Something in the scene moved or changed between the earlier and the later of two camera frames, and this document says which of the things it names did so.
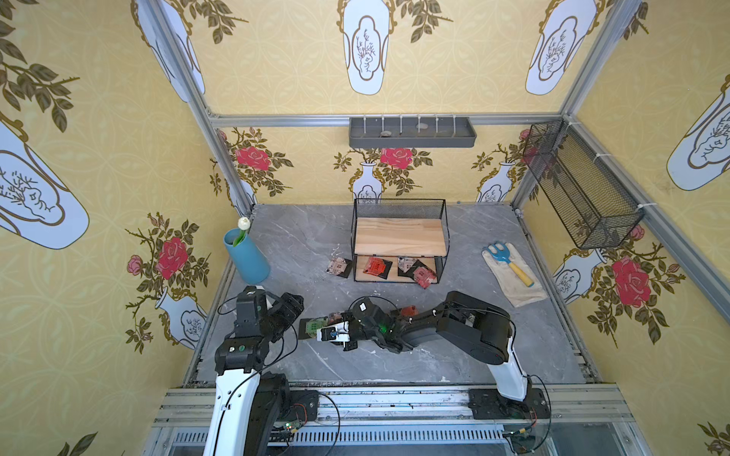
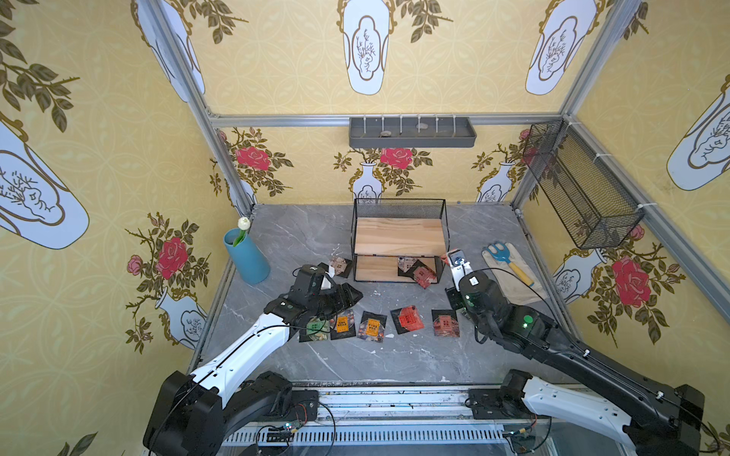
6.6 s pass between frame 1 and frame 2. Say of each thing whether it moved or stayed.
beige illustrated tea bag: stayed
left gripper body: moved
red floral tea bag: stayed
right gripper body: moved
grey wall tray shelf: stayed
